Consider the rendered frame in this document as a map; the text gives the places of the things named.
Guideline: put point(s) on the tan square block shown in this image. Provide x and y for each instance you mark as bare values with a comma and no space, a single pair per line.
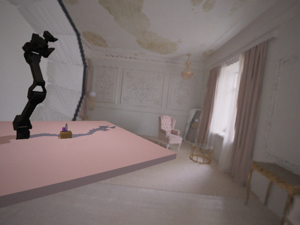
65,135

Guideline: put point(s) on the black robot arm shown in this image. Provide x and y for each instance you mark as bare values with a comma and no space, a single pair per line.
22,123

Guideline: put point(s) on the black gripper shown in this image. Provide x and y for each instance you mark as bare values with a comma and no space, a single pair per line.
48,37

